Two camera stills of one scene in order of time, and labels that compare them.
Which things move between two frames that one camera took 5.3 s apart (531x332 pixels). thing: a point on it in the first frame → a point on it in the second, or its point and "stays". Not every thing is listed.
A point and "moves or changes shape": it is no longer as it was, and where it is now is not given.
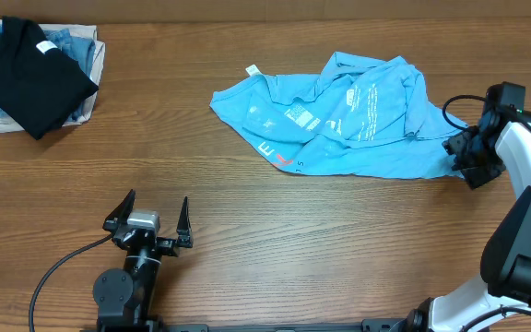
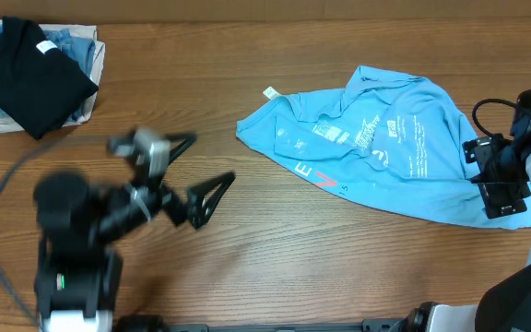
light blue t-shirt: x=358 y=118 moves or changes shape
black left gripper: x=182 y=231 → x=198 y=212
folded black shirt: x=39 y=89 stays
